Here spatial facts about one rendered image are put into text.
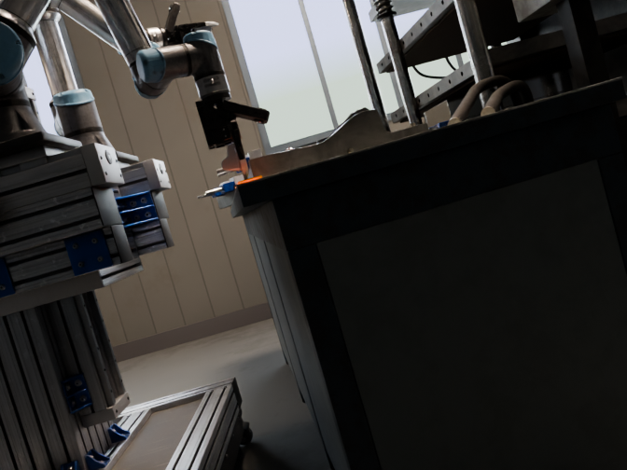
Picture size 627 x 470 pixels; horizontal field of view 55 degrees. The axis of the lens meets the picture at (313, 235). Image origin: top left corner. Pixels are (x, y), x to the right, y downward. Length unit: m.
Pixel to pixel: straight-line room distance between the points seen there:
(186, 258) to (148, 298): 0.40
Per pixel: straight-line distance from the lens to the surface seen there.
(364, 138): 1.65
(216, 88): 1.46
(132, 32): 1.60
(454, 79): 2.25
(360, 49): 3.06
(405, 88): 2.64
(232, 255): 4.35
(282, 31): 4.45
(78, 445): 1.73
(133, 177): 1.88
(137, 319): 4.55
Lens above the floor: 0.74
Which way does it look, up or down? 3 degrees down
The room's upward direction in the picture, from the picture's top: 16 degrees counter-clockwise
